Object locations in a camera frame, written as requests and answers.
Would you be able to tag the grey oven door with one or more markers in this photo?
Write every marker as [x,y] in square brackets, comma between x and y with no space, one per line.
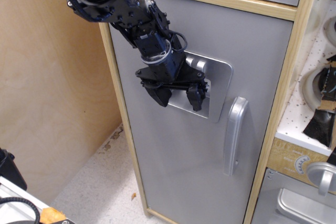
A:
[283,199]

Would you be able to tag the grey fridge door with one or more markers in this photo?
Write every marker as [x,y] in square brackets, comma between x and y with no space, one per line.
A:
[180,154]

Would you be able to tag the torn black burner piece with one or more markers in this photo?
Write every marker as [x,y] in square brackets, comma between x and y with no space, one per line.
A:
[324,108]

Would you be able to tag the silver fridge door handle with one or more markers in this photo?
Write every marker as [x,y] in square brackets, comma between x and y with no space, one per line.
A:
[234,125]

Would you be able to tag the aluminium rail base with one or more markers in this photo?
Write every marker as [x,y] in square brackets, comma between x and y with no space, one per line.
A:
[18,206]

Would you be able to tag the white speckled stove top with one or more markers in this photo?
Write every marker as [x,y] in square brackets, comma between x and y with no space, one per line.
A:
[318,45]

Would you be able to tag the wooden fridge cabinet frame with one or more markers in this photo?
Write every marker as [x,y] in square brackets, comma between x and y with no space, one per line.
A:
[298,15]

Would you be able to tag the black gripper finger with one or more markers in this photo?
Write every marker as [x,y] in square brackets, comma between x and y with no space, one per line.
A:
[161,95]
[196,93]

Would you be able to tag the silver oven knob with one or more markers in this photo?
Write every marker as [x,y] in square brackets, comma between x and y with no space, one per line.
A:
[322,175]

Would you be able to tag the silver ice dispenser panel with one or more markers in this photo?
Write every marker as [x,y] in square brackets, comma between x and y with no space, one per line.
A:
[217,75]

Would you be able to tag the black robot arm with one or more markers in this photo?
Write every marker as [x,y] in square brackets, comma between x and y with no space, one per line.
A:
[146,28]

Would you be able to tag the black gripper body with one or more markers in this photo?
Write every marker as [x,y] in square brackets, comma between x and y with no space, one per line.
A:
[171,72]

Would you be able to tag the orange tape piece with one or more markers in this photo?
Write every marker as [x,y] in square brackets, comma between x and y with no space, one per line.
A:
[51,215]

